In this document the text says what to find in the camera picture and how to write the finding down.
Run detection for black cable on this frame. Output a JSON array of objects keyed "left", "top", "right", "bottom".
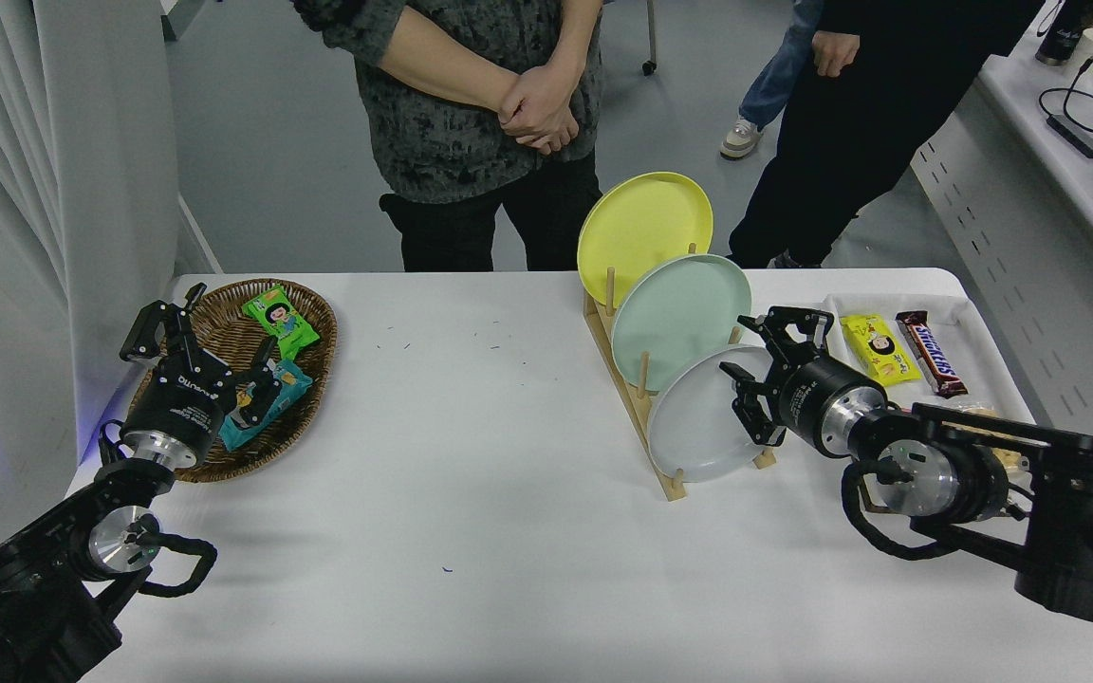
[{"left": 1039, "top": 55, "right": 1093, "bottom": 139}]

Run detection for white side desk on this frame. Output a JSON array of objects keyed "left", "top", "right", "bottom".
[{"left": 909, "top": 0, "right": 1093, "bottom": 456}]

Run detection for yellow snack bar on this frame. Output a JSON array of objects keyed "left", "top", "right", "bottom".
[{"left": 840, "top": 314, "right": 923, "bottom": 387}]

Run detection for white rectangular tray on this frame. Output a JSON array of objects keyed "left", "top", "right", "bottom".
[{"left": 822, "top": 292, "right": 1041, "bottom": 475}]

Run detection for wooden plate rack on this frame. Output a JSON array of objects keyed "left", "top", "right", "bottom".
[{"left": 584, "top": 243, "right": 781, "bottom": 502}]

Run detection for yellow plate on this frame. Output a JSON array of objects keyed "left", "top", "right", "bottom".
[{"left": 577, "top": 172, "right": 714, "bottom": 309}]

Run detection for mint green plate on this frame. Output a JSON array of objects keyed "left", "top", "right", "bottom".
[{"left": 611, "top": 253, "right": 753, "bottom": 393}]

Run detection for flat black device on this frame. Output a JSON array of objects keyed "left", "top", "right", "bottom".
[{"left": 1047, "top": 114, "right": 1093, "bottom": 160}]

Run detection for person's left hand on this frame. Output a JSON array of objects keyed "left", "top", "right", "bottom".
[{"left": 497, "top": 65, "right": 579, "bottom": 139}]

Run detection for black bottle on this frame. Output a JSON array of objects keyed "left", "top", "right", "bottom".
[{"left": 1035, "top": 0, "right": 1093, "bottom": 67}]

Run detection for person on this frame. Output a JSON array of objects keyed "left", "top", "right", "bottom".
[
  {"left": 720, "top": 0, "right": 825, "bottom": 160},
  {"left": 727, "top": 0, "right": 1050, "bottom": 270},
  {"left": 290, "top": 0, "right": 605, "bottom": 273}
]

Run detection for green snack pack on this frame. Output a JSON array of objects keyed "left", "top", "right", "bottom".
[{"left": 243, "top": 286, "right": 322, "bottom": 361}]

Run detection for grey plate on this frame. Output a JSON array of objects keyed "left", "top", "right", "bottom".
[{"left": 647, "top": 344, "right": 781, "bottom": 483}]

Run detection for teal snack pack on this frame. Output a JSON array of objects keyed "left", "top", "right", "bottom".
[{"left": 218, "top": 359, "right": 314, "bottom": 452}]

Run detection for grey cabinet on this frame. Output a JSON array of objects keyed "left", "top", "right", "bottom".
[{"left": 160, "top": 0, "right": 225, "bottom": 42}]

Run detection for clear puffed snack pack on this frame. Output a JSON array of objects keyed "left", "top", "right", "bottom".
[{"left": 947, "top": 402, "right": 1029, "bottom": 475}]

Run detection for brown Snickers bar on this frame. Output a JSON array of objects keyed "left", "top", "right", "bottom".
[{"left": 895, "top": 310, "right": 970, "bottom": 398}]

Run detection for brown wicker basket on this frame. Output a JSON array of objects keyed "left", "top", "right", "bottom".
[{"left": 124, "top": 278, "right": 339, "bottom": 484}]

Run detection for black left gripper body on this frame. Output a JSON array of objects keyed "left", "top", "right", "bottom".
[{"left": 127, "top": 357, "right": 237, "bottom": 466}]

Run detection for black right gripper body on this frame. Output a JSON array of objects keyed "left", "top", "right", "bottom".
[{"left": 770, "top": 355, "right": 887, "bottom": 449}]

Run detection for person's right hand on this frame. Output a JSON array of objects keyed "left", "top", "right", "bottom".
[
  {"left": 810, "top": 30, "right": 861, "bottom": 80},
  {"left": 520, "top": 118, "right": 582, "bottom": 157}
]

